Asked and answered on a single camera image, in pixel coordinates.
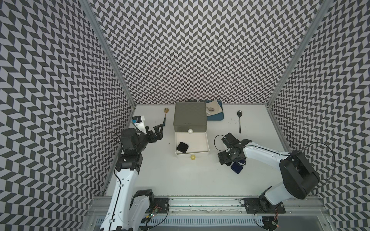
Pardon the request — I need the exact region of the black spoon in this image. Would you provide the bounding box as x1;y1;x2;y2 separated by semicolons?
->
237;110;243;134

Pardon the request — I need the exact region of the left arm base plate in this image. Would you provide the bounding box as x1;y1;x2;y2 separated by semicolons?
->
145;197;169;214

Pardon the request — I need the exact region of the beige folded cloth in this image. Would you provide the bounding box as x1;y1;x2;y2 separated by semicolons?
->
206;100;223;116

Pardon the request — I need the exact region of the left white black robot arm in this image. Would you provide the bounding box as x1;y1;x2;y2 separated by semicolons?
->
100;124;163;231

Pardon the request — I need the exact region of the grey three-drawer storage box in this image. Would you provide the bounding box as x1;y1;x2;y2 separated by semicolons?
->
173;102;210;159

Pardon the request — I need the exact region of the blue brooch box lower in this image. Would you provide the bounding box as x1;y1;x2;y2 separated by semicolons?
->
231;162;243;174

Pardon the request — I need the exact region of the black brooch box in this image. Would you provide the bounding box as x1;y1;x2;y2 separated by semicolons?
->
176;142;189;154

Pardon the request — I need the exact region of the teal blue tray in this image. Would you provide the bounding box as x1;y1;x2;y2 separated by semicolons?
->
205;100;224;121

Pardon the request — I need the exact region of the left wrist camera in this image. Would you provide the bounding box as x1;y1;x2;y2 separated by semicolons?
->
132;116;146;134

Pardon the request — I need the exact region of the gold spoon green handle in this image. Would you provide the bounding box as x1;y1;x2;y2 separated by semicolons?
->
162;107;169;127

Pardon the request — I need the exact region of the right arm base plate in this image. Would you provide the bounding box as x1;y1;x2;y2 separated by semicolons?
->
243;197;286;214

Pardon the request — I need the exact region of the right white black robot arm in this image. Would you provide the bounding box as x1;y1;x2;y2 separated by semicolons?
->
217;133;320;212

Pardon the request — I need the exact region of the aluminium front rail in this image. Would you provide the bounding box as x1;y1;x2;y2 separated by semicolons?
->
86;195;329;217

